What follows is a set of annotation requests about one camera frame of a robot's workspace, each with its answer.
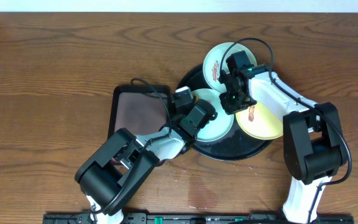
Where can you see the light blue plate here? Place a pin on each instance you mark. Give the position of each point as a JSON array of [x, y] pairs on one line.
[[212, 63], [218, 127]]

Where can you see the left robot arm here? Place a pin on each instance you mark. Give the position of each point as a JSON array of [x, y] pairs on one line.
[[115, 172]]

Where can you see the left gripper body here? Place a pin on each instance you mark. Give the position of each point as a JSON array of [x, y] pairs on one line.
[[204, 109]]

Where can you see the round black tray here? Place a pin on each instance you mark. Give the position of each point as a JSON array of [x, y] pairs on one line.
[[236, 144]]

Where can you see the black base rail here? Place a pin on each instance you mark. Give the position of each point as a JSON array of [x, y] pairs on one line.
[[142, 218]]

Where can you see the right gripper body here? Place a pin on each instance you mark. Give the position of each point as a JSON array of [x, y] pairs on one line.
[[234, 102]]

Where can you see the yellow plate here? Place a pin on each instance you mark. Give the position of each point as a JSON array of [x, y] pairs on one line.
[[259, 122]]

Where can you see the black rectangular tray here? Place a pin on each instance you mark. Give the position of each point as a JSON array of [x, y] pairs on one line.
[[136, 110]]

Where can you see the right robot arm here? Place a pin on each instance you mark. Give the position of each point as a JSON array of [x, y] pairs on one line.
[[313, 144]]

